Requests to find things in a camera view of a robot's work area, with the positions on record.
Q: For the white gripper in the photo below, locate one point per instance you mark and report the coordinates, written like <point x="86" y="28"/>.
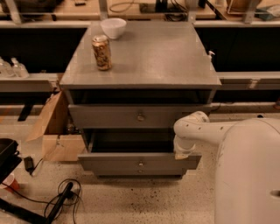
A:
<point x="184" y="149"/>

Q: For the grey drawer cabinet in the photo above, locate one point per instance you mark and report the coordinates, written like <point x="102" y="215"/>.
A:
<point x="153" y="63"/>

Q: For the clear sanitizer bottle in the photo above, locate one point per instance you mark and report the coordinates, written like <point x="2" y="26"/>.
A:
<point x="5" y="69"/>
<point x="19" y="69"/>

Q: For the white bowl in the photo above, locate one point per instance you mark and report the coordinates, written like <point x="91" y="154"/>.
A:
<point x="113" y="27"/>

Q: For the cardboard box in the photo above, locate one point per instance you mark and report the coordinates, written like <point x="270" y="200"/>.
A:
<point x="58" y="145"/>

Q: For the red plastic cup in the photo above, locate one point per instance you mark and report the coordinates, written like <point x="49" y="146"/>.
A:
<point x="10" y="184"/>

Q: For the clear sanitizer bottle left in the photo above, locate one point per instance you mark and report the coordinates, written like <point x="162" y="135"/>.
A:
<point x="5" y="69"/>

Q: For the clear sanitizer bottle right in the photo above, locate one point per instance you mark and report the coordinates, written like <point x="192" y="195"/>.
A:
<point x="19" y="69"/>

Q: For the grey bottom drawer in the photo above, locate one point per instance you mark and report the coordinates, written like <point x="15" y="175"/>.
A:
<point x="177" y="172"/>

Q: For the grey top drawer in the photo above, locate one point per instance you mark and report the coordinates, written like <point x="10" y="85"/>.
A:
<point x="86" y="116"/>

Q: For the grey drawer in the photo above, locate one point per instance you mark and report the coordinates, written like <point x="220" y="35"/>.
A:
<point x="86" y="116"/>
<point x="177" y="172"/>
<point x="133" y="149"/>

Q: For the black power adapter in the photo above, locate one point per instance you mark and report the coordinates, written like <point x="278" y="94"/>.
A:
<point x="28" y="164"/>

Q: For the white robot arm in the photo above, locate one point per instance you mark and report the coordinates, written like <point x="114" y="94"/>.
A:
<point x="247" y="171"/>

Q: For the black bin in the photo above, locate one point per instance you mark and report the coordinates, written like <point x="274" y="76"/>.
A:
<point x="9" y="158"/>

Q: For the small white pump bottle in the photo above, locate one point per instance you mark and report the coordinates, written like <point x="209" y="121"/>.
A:
<point x="211" y="55"/>

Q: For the black metal stand leg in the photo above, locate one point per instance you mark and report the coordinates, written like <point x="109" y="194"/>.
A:
<point x="34" y="218"/>

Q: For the gold soda can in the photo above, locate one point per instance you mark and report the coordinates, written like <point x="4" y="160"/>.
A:
<point x="102" y="53"/>

